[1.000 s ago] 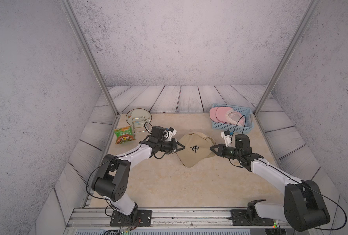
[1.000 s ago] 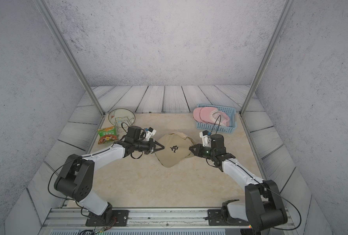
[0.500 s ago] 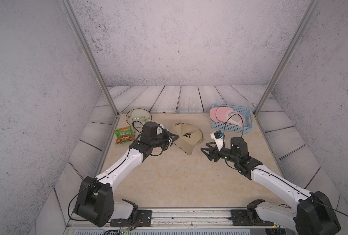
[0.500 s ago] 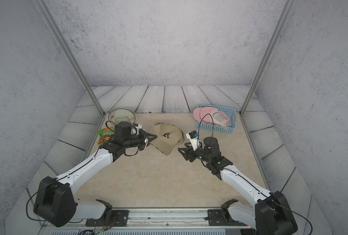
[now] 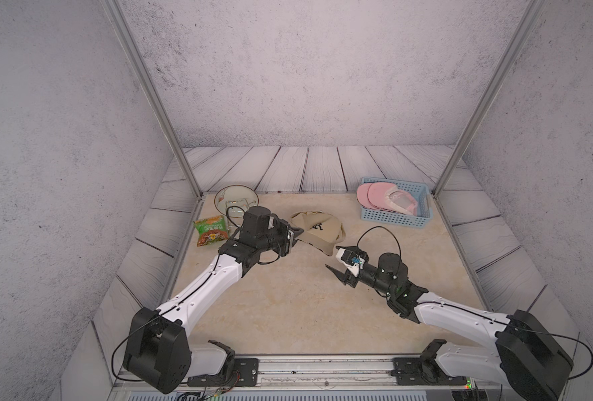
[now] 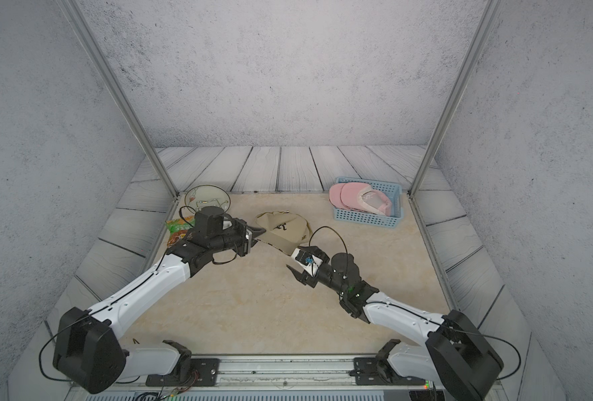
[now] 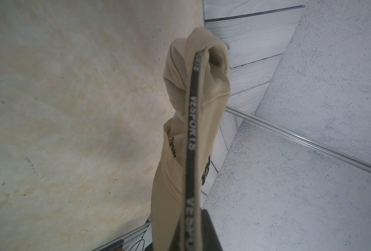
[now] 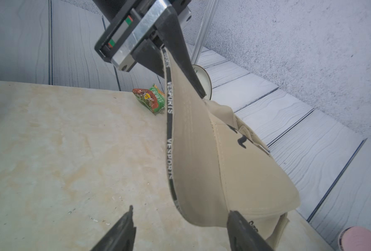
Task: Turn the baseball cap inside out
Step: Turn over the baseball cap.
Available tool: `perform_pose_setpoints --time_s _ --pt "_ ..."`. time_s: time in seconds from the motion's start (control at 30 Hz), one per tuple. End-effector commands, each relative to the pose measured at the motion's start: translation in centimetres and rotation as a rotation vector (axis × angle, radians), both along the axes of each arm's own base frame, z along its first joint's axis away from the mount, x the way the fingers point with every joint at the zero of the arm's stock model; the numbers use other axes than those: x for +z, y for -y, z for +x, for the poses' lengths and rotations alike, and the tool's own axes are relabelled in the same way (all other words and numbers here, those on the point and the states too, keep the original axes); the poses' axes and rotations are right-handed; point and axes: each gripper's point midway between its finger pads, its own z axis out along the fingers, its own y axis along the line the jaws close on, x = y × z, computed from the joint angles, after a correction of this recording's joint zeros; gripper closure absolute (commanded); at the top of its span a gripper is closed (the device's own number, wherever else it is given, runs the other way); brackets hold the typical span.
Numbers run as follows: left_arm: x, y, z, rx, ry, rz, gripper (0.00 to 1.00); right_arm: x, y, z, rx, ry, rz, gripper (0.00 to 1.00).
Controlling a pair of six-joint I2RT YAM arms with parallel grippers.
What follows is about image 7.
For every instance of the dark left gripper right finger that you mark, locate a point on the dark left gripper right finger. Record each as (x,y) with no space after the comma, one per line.
(210,239)

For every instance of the beige baseball cap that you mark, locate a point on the beige baseball cap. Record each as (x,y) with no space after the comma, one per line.
(196,77)

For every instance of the aluminium front rail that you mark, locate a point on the aluminium front rail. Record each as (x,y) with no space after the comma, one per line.
(127,242)

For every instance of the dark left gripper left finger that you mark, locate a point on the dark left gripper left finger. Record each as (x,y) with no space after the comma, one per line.
(175,242)

